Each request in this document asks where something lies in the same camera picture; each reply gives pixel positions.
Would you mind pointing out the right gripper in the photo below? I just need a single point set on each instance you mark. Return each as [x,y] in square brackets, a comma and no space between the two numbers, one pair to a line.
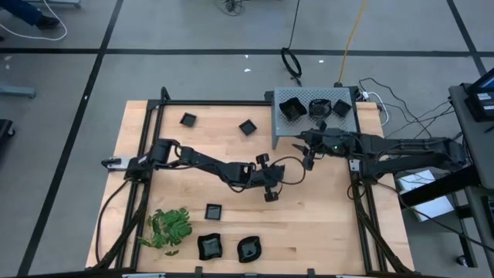
[332,144]

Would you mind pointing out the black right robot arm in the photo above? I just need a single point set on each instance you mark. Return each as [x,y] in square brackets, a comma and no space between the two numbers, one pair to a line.
[405,148]

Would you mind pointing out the black desk caster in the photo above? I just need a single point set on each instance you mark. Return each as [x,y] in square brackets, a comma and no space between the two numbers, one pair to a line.
[461,260]

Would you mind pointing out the person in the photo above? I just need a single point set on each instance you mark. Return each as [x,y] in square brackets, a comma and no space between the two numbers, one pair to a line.
[23,9]

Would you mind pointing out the green artificial plant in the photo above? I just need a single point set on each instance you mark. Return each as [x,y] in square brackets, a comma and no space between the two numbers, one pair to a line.
[170,228]

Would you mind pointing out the grey desk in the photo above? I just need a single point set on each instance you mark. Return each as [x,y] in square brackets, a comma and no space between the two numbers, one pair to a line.
[474,135]

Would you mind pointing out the black laptop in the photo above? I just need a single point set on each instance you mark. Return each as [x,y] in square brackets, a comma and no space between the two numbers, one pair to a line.
[482,102]

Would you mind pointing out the wavy square black plate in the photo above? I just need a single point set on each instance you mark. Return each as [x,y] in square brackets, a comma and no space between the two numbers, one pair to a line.
[210,246]
[293,110]

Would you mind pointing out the person's shoe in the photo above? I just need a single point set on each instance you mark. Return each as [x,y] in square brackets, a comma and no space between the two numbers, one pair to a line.
[48,22]

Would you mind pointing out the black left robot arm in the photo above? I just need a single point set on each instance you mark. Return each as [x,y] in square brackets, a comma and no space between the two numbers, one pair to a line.
[208,162]

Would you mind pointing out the black caster base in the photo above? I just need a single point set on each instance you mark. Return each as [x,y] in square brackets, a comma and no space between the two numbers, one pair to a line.
[5,131]

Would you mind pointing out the grey furniture foot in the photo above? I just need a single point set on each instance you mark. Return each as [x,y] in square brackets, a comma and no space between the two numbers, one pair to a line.
[17,91]

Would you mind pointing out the grey furniture base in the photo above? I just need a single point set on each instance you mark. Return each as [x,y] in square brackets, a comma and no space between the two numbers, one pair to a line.
[58,3]

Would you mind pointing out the black aluminium table frame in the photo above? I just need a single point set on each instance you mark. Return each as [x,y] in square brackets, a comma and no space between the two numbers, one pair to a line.
[216,103]

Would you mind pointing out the small square black plate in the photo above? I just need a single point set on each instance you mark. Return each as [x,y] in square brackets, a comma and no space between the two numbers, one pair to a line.
[213,212]
[248,127]
[188,119]
[341,107]

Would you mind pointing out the silver mounting plate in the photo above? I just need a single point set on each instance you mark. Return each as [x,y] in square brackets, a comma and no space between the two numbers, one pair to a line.
[355,165]

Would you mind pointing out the black desk crossbar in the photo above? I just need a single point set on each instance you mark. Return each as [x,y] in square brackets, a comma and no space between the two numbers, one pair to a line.
[440,187]

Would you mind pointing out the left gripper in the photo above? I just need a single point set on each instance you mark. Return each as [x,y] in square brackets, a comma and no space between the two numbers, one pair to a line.
[266,175]

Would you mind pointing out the grey perforated metal shelf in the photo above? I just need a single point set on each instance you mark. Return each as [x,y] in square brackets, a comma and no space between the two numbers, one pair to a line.
[285,125]

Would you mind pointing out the white paper sheet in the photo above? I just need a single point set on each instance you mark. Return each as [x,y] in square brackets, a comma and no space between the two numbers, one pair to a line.
[438,206]

